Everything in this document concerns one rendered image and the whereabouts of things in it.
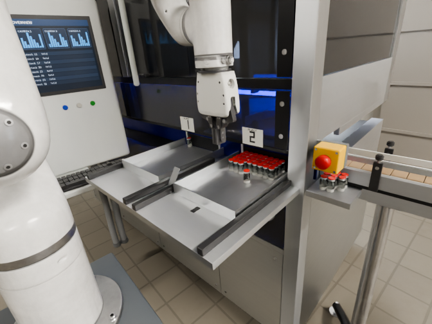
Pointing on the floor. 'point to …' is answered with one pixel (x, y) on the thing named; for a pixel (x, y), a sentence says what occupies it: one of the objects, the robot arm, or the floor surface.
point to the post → (302, 145)
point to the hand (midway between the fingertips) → (218, 135)
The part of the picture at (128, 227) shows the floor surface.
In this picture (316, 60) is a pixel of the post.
